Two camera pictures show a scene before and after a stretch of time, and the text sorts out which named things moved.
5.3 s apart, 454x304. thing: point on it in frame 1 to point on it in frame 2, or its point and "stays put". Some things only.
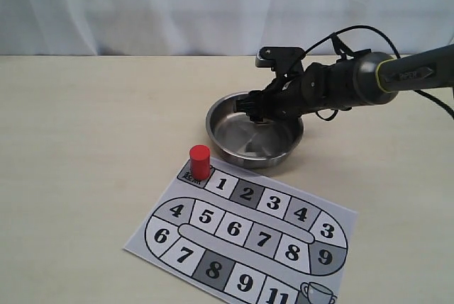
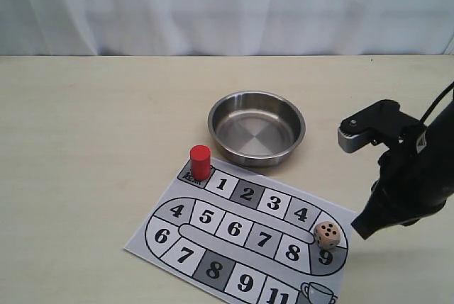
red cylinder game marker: x=200 y=161 stays put
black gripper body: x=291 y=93 to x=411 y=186
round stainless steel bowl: x=246 y=142 stays put
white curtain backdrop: x=223 y=9 stays put
